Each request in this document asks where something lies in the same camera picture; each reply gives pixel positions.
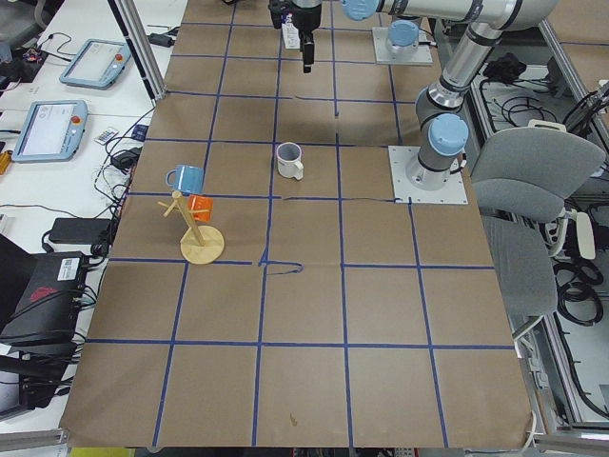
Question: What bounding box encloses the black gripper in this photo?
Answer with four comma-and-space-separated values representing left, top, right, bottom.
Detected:
291, 0, 320, 73

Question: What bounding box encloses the blue white milk carton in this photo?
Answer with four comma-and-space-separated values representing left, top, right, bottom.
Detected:
282, 12, 301, 50

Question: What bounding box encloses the white ribbed mug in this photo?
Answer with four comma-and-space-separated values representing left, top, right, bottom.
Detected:
275, 142, 304, 181

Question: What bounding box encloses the black power adapter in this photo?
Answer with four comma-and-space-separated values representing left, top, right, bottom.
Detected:
147, 33, 175, 48

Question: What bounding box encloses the blue mug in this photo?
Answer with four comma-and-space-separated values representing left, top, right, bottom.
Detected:
166, 165, 204, 195

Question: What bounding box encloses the orange mug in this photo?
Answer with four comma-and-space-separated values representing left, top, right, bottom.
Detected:
187, 194, 213, 223

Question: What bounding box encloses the upper teach pendant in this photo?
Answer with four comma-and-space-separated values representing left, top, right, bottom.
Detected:
59, 39, 131, 89

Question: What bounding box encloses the teach pendant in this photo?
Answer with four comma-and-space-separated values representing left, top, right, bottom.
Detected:
11, 100, 88, 163
59, 39, 131, 89

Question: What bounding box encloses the small remote control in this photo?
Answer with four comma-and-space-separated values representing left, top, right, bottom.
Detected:
94, 127, 119, 146

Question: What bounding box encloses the wooden mug tree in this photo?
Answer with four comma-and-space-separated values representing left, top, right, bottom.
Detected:
159, 190, 225, 265

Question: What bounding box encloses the grey office chair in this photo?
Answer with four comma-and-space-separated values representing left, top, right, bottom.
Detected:
471, 121, 606, 338

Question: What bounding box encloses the lower teach pendant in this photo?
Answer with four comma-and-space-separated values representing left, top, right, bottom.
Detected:
11, 100, 88, 163

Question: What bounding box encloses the black power brick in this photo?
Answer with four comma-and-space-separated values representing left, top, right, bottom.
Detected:
48, 218, 110, 245

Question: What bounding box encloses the black electronics box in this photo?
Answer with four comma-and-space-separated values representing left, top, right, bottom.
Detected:
1, 251, 87, 347

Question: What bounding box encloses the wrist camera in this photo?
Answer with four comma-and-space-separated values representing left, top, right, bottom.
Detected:
267, 0, 291, 30

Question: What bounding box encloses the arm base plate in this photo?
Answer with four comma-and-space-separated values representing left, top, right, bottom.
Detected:
388, 146, 468, 205
372, 27, 433, 66

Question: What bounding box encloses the aluminium frame post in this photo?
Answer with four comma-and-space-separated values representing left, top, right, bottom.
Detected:
108, 0, 167, 102

